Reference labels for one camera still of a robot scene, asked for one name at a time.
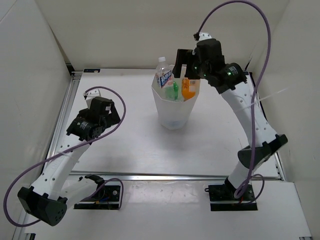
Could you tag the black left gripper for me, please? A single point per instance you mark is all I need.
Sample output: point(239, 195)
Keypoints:
point(112, 118)

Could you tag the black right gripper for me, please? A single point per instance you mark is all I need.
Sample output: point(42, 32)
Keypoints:
point(185, 57)

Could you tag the clear bottle white orange label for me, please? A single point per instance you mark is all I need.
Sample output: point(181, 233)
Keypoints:
point(163, 74)

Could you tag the orange juice bottle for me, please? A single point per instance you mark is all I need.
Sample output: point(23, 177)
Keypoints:
point(188, 88)

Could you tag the green plastic soda bottle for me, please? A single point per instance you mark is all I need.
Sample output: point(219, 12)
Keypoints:
point(172, 92)

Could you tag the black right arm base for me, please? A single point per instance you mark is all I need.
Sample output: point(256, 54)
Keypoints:
point(223, 200)

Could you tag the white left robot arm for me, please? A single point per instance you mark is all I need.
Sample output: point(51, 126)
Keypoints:
point(46, 199)

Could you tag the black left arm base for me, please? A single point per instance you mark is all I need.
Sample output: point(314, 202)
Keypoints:
point(109, 197)

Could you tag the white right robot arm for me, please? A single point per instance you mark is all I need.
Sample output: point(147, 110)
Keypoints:
point(237, 90)

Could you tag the white plastic bin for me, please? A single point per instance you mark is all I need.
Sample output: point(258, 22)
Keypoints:
point(173, 115)

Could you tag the blue label sticker left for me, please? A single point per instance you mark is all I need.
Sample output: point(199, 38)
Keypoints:
point(91, 70)

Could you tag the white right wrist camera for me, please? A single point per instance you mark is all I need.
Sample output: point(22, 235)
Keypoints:
point(202, 39)

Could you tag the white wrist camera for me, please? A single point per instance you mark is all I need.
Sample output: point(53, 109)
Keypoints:
point(202, 39)
point(90, 95)

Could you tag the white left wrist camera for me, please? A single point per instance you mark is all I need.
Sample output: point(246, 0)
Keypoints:
point(90, 95)

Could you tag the aluminium table rail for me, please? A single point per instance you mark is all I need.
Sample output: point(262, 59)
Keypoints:
point(150, 177)

